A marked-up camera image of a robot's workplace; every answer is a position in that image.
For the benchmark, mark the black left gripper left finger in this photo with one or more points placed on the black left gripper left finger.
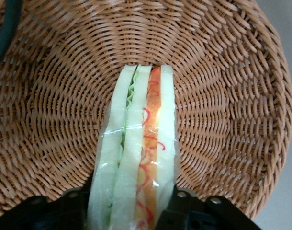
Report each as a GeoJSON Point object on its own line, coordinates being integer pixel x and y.
{"type": "Point", "coordinates": [52, 213]}

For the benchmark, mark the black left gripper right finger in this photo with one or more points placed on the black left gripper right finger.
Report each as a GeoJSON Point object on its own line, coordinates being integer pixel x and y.
{"type": "Point", "coordinates": [196, 213]}

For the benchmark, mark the triangle sandwich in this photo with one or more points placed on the triangle sandwich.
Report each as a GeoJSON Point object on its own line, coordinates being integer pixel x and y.
{"type": "Point", "coordinates": [136, 155]}

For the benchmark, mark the round brown wicker basket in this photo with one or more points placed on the round brown wicker basket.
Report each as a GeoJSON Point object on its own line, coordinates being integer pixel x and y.
{"type": "Point", "coordinates": [220, 83]}

